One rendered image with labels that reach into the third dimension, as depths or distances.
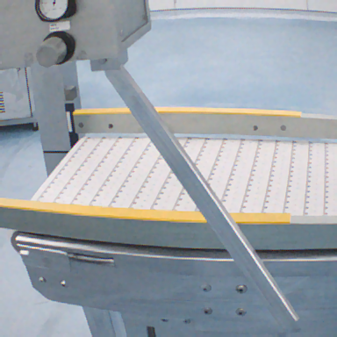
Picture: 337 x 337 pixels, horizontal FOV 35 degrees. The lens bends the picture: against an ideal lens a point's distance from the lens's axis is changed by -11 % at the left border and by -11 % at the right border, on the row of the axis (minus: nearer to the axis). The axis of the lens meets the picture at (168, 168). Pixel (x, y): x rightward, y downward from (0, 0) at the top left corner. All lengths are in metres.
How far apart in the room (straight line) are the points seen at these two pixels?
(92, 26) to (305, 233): 0.28
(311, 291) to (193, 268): 0.14
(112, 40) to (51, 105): 0.44
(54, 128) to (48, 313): 0.98
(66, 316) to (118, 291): 1.13
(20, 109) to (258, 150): 2.46
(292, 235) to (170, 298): 0.16
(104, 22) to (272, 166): 0.35
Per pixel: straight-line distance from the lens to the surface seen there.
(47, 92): 0.90
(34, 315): 1.81
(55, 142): 0.93
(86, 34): 0.49
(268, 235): 0.57
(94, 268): 0.65
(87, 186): 0.74
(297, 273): 0.59
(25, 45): 0.52
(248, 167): 0.74
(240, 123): 0.81
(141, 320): 0.74
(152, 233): 0.59
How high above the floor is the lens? 1.14
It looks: 27 degrees down
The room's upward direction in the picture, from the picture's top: 6 degrees counter-clockwise
